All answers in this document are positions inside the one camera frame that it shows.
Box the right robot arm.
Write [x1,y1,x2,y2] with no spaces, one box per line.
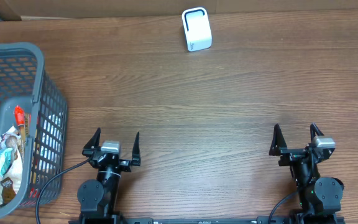
[267,123,346,224]

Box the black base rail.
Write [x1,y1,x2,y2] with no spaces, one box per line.
[68,215,346,224]

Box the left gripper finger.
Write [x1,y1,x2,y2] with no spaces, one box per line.
[84,128,101,149]
[132,132,140,161]

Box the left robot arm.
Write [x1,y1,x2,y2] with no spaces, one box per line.
[77,129,141,224]

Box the red orange pasta package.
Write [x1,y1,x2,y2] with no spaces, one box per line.
[14,105,31,145]

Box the beige mushroom pouch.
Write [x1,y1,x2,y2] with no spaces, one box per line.
[0,126,24,206]

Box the white cosmetic tube gold cap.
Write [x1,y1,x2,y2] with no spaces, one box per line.
[40,114,62,173]

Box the white barcode scanner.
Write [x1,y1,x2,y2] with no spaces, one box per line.
[181,7,213,52]

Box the grey plastic shopping basket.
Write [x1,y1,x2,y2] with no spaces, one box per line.
[0,42,68,218]

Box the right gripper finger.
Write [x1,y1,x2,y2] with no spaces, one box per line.
[310,123,324,140]
[268,124,288,156]

